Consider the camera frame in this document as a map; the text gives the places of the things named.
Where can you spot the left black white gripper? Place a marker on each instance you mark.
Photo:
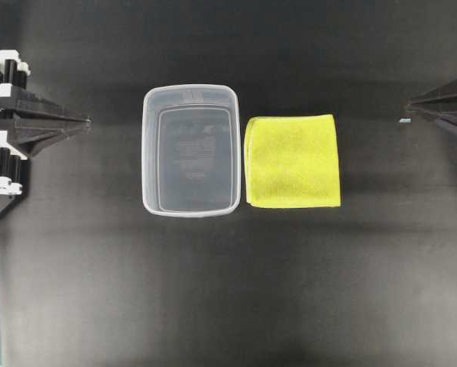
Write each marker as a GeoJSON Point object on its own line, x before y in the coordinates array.
{"type": "Point", "coordinates": [22, 138]}

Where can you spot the clear plastic container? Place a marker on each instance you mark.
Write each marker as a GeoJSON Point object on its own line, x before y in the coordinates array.
{"type": "Point", "coordinates": [191, 151]}

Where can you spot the yellow microfiber towel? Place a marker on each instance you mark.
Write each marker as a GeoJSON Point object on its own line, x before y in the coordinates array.
{"type": "Point", "coordinates": [292, 162]}

